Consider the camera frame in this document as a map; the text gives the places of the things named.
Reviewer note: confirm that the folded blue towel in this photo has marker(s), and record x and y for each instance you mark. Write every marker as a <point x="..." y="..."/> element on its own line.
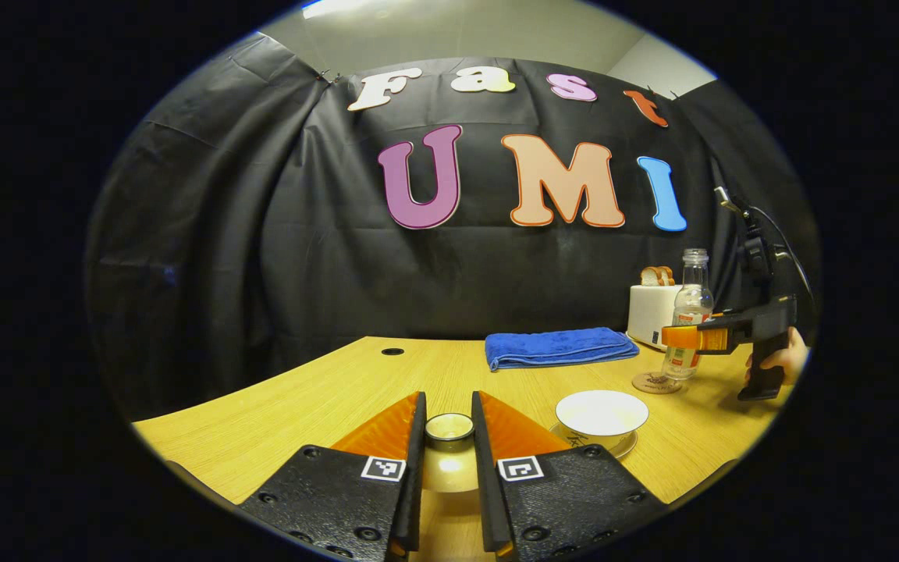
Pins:
<point x="559" y="347"/>

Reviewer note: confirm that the clear plastic water bottle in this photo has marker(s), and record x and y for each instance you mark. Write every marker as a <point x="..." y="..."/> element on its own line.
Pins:
<point x="691" y="300"/>

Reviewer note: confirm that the ceiling light panel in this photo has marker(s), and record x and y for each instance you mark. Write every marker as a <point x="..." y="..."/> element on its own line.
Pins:
<point x="340" y="8"/>

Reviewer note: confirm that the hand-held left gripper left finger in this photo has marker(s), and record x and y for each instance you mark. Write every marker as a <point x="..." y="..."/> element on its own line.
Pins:
<point x="325" y="499"/>

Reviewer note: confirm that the black backdrop cloth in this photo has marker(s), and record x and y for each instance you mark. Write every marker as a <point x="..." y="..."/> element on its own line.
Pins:
<point x="262" y="234"/>

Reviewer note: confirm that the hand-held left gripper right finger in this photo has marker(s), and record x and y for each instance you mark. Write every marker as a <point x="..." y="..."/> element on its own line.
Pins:
<point x="559" y="499"/>

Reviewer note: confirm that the white toaster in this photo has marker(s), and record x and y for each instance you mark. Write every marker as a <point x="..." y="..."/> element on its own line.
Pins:
<point x="648" y="316"/>

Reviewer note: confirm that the cream ceramic teacup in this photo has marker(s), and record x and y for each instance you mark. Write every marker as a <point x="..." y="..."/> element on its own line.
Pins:
<point x="602" y="414"/>

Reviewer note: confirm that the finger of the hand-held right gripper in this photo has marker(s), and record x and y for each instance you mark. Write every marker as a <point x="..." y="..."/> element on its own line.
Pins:
<point x="691" y="338"/>

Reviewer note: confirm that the cream ceramic teacup lid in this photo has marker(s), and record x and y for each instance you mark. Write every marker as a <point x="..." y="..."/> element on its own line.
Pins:
<point x="449" y="468"/>

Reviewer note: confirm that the round patterned coaster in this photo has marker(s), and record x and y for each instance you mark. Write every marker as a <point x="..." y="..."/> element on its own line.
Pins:
<point x="648" y="384"/>

